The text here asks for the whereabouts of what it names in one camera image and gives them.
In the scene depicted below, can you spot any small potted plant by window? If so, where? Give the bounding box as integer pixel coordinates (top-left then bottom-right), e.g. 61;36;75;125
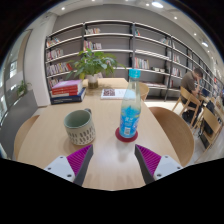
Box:
15;79;31;98

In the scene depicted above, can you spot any dark blue book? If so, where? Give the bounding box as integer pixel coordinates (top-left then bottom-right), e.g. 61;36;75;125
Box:
49;87;87;106

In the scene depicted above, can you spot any green patterned ceramic mug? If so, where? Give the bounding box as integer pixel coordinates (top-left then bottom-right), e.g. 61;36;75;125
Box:
63;108;97;146

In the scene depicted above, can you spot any grey bookshelf unit with books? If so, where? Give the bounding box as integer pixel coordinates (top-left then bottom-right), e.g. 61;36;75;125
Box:
44;19;222;102

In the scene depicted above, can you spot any group of ceiling lights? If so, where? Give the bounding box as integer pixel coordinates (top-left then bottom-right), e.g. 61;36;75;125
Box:
59;0;210;48

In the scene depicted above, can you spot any flat round red coaster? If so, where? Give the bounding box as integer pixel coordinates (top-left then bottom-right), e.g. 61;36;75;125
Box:
115;126;139;144

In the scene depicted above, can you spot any group of wooden chairs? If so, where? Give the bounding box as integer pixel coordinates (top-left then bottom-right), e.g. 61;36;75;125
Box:
171;85;224;152

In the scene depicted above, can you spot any red book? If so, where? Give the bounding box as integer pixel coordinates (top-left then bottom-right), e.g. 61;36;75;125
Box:
50;85;84;98

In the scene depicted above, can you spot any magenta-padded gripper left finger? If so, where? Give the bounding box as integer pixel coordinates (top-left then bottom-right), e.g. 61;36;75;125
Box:
44;143;95;187

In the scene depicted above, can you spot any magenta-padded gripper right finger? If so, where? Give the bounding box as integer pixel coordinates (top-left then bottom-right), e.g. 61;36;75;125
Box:
134;143;183;185

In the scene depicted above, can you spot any green potted plant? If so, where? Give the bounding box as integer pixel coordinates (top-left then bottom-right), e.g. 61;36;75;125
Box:
68;49;126;90

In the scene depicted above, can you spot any pink-covered book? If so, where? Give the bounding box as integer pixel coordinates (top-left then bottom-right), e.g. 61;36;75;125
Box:
51;79;84;90

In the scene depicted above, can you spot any clear bottle with blue cap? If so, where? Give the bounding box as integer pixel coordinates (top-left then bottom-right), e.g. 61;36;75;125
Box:
118;68;142;139

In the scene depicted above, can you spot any person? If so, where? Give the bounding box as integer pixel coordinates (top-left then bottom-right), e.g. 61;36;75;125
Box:
179;67;204;125

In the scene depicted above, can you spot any open white booklet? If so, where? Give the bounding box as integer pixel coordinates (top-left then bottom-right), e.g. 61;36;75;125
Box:
100;88;128;100

